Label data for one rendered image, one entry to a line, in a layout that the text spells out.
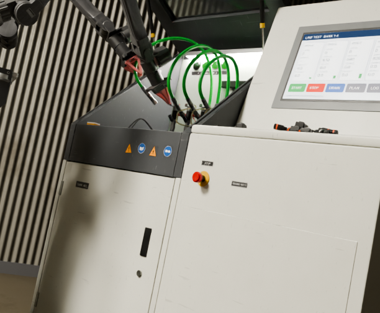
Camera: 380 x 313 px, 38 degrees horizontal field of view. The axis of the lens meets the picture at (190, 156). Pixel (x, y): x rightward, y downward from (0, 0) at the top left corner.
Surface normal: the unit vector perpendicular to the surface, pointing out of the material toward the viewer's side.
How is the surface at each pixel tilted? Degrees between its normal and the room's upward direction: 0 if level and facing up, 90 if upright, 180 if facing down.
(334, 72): 76
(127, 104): 90
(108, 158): 90
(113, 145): 90
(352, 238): 90
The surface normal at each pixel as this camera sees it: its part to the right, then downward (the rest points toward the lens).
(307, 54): -0.59, -0.42
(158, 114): 0.73, 0.09
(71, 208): -0.65, -0.19
